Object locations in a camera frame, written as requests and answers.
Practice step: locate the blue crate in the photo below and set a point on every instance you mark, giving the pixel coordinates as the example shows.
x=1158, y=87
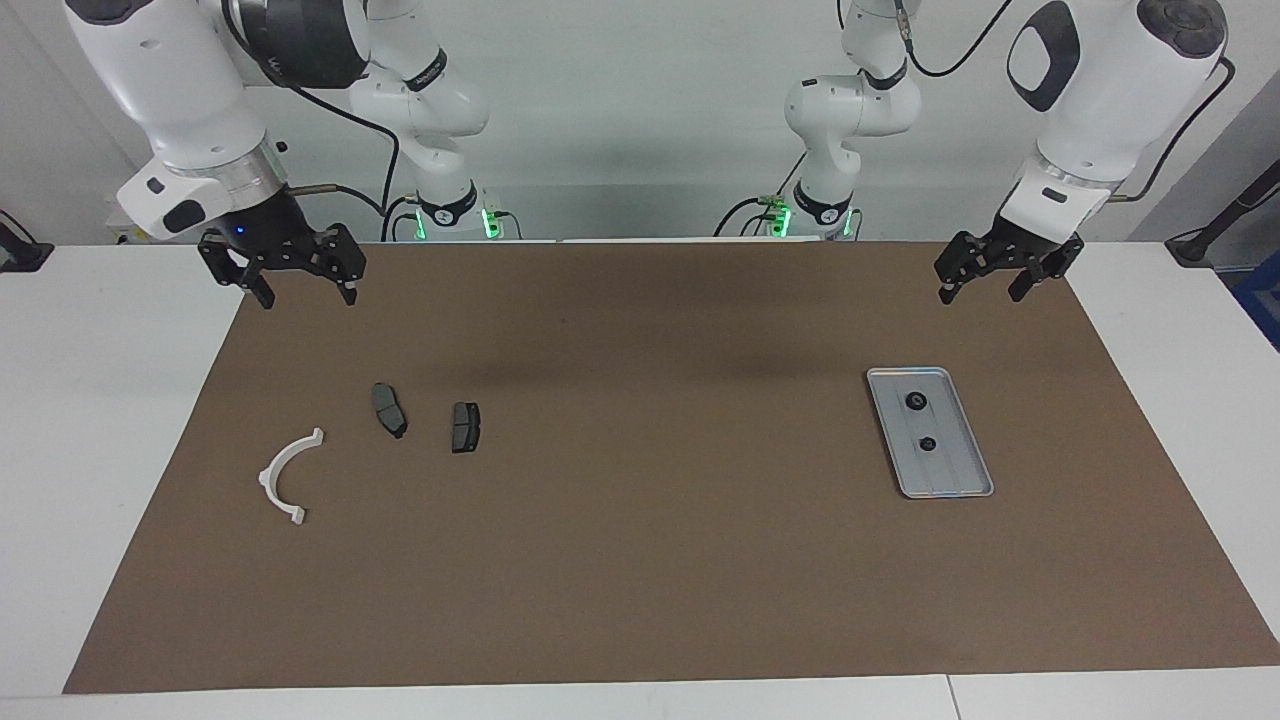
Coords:
x=1262, y=305

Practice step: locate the silver metal tray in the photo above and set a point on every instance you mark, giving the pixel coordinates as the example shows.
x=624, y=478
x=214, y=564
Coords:
x=945, y=475

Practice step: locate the black table clamp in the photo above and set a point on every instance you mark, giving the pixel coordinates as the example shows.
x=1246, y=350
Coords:
x=22, y=255

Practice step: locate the dark curved brake pad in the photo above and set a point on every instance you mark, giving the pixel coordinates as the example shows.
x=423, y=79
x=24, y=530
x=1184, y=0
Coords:
x=388, y=408

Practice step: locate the dark rectangular brake pad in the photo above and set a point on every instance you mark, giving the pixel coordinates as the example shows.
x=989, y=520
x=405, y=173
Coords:
x=465, y=428

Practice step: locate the brown table mat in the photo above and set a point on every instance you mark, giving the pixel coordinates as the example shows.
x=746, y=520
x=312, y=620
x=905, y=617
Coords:
x=650, y=560

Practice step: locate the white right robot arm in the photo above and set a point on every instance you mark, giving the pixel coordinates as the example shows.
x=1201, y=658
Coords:
x=180, y=90

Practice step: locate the white curved plastic bracket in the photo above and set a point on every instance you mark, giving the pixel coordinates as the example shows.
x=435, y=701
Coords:
x=268, y=478

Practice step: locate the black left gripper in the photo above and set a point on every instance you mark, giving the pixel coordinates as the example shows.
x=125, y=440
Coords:
x=1035, y=243

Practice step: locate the large black bearing gear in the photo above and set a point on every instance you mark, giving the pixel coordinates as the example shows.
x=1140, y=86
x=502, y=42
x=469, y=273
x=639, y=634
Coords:
x=916, y=401

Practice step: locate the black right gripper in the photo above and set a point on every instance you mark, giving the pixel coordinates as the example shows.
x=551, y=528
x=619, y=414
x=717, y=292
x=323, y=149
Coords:
x=262, y=225

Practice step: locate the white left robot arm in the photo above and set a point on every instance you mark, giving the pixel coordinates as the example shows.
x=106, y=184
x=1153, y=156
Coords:
x=1100, y=90

